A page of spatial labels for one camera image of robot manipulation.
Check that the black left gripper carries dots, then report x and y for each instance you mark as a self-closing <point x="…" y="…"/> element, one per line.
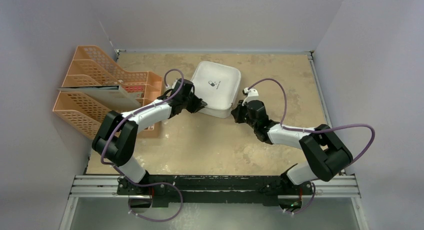
<point x="195" y="104"/>

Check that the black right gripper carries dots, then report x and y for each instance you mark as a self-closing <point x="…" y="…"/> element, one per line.
<point x="241" y="113"/>

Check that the grey medicine kit box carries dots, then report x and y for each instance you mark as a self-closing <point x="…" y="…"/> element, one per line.
<point x="217" y="85"/>

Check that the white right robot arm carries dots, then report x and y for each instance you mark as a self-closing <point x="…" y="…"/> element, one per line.
<point x="324" y="151"/>

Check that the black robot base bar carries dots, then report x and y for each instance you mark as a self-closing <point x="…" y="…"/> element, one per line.
<point x="269" y="191"/>

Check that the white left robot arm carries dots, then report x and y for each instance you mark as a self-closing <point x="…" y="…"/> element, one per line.
<point x="116" y="137"/>

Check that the grey folder in rack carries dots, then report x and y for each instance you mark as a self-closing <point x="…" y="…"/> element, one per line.
<point x="114" y="97"/>

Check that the orange plastic file rack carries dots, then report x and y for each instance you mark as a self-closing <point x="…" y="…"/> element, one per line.
<point x="95" y="85"/>

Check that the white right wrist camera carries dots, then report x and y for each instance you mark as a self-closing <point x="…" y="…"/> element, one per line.
<point x="250" y="94"/>

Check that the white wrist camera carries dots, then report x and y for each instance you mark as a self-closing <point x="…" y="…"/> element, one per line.
<point x="250" y="94"/>
<point x="172" y="86"/>

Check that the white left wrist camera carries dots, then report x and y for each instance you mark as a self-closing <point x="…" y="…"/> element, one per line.
<point x="172" y="86"/>

